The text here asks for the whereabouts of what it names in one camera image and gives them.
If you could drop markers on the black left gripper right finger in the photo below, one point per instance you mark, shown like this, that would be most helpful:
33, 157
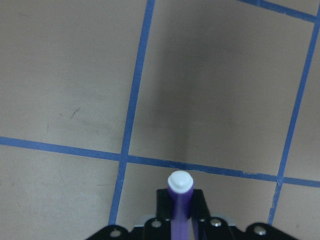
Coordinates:
200, 214

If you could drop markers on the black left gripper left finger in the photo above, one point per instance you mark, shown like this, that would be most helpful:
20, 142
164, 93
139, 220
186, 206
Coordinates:
164, 213

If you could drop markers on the purple marker pen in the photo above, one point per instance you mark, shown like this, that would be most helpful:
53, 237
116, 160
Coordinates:
180, 186

